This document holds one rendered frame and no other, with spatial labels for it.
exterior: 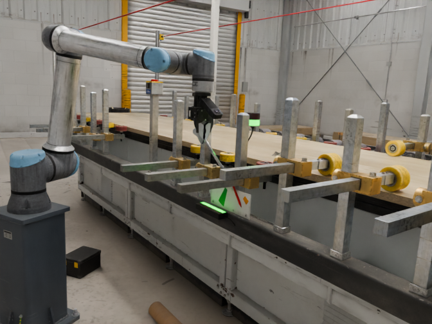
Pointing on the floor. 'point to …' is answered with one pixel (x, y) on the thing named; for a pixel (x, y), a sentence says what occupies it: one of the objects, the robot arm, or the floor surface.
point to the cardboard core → (162, 314)
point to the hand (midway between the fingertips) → (203, 141)
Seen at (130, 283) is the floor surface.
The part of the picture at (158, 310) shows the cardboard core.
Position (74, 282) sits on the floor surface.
